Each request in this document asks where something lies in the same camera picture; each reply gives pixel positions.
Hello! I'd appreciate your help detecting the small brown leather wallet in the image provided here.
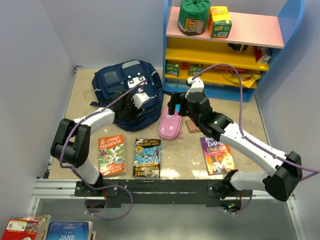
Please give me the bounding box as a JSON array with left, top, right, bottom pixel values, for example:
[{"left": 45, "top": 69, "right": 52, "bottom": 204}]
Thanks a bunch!
[{"left": 185, "top": 119, "right": 200, "bottom": 134}]

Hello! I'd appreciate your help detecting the navy blue school backpack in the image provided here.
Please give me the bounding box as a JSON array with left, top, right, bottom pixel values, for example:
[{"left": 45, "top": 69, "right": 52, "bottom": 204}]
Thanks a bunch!
[{"left": 90, "top": 60, "right": 164, "bottom": 132}]

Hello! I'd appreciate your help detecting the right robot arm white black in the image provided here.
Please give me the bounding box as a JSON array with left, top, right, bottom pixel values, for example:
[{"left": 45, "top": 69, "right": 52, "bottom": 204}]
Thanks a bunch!
[{"left": 167, "top": 92, "right": 303, "bottom": 202}]

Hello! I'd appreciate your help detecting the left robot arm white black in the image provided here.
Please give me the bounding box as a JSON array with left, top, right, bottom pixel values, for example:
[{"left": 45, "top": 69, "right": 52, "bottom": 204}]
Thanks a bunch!
[{"left": 50, "top": 87, "right": 150, "bottom": 196}]

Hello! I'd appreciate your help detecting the yellow snack bag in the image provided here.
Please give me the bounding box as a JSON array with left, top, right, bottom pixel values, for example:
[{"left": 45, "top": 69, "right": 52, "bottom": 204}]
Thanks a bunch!
[{"left": 213, "top": 66, "right": 262, "bottom": 88}]

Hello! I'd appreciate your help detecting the pink blue pencil case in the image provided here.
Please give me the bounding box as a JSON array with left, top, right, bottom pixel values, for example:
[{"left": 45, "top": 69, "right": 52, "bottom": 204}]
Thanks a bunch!
[{"left": 158, "top": 104, "right": 183, "bottom": 140}]

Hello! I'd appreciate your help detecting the right small green box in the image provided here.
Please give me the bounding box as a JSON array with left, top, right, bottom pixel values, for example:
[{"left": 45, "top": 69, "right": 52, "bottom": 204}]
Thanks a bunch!
[{"left": 188, "top": 63, "right": 204, "bottom": 76}]

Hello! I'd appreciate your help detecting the small green box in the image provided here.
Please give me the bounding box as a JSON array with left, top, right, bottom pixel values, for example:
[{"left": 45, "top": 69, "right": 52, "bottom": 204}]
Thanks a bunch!
[
  {"left": 165, "top": 60, "right": 181, "bottom": 77},
  {"left": 188, "top": 63, "right": 204, "bottom": 76}
]

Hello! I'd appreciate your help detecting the left small green box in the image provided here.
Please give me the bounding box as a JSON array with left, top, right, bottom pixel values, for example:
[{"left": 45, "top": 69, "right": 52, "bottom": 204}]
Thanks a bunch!
[{"left": 165, "top": 60, "right": 181, "bottom": 77}]

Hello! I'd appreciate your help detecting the orange 78-storey treehouse book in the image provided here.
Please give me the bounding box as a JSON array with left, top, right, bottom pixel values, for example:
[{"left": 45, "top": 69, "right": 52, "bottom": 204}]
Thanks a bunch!
[{"left": 98, "top": 134, "right": 125, "bottom": 177}]

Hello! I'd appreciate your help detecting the black 169-storey treehouse book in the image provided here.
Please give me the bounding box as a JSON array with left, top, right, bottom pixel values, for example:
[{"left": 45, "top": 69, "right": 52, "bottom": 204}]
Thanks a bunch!
[{"left": 132, "top": 138, "right": 162, "bottom": 179}]

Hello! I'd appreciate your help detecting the colourful blue toy shelf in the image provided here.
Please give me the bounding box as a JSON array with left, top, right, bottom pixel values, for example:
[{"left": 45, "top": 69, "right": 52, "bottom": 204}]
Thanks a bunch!
[{"left": 162, "top": 0, "right": 305, "bottom": 102}]

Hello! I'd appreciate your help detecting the purple Roald Dahl book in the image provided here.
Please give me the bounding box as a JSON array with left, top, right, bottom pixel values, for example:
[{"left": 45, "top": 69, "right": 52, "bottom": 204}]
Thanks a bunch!
[{"left": 200, "top": 136, "right": 236, "bottom": 176}]

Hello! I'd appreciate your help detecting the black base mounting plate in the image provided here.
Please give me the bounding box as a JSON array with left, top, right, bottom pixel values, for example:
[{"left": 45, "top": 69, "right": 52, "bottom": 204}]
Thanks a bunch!
[{"left": 74, "top": 179, "right": 250, "bottom": 208}]

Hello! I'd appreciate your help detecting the red white packet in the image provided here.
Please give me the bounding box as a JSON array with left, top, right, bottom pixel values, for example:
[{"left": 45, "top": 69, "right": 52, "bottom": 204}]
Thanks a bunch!
[{"left": 253, "top": 46, "right": 272, "bottom": 64}]

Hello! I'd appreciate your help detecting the orange green carton box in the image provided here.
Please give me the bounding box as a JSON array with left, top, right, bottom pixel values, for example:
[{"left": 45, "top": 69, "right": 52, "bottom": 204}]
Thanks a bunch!
[{"left": 207, "top": 6, "right": 232, "bottom": 39}]

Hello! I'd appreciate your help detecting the green wrapped tissue roll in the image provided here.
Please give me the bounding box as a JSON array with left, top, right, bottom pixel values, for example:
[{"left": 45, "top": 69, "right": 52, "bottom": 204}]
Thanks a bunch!
[{"left": 178, "top": 0, "right": 211, "bottom": 36}]

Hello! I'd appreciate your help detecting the blue Jane book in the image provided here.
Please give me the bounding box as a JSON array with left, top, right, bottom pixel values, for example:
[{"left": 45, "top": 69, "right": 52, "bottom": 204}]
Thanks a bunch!
[{"left": 46, "top": 221, "right": 97, "bottom": 240}]

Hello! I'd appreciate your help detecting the red book bottom left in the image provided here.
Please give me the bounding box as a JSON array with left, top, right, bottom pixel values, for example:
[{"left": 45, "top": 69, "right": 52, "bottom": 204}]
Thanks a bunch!
[{"left": 0, "top": 215, "right": 52, "bottom": 240}]

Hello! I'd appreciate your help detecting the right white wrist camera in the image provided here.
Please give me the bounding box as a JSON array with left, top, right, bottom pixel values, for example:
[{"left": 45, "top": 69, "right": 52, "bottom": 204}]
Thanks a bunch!
[{"left": 185, "top": 76, "right": 205, "bottom": 98}]

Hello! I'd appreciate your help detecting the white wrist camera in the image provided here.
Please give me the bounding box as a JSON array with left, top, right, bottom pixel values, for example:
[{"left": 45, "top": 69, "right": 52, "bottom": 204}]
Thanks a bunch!
[
  {"left": 185, "top": 76, "right": 205, "bottom": 98},
  {"left": 132, "top": 92, "right": 150, "bottom": 109}
]

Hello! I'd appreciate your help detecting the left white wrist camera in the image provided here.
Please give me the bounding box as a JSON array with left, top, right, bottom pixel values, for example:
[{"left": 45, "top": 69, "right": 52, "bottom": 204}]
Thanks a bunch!
[{"left": 132, "top": 92, "right": 150, "bottom": 109}]

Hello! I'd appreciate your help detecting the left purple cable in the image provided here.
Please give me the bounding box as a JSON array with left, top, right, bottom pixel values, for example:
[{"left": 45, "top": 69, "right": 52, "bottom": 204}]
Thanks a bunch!
[{"left": 58, "top": 79, "right": 148, "bottom": 221}]

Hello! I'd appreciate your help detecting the purple cable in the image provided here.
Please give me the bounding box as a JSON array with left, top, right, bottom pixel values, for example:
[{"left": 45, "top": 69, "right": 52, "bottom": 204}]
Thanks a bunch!
[
  {"left": 191, "top": 63, "right": 320, "bottom": 215},
  {"left": 58, "top": 79, "right": 148, "bottom": 221}
]

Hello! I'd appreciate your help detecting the aluminium rail frame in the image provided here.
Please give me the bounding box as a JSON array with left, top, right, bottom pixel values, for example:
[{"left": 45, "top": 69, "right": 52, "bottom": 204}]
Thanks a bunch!
[{"left": 26, "top": 65, "right": 306, "bottom": 240}]

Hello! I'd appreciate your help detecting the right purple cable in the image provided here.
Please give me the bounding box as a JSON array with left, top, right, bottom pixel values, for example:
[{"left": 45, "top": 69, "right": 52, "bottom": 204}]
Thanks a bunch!
[{"left": 191, "top": 63, "right": 320, "bottom": 215}]

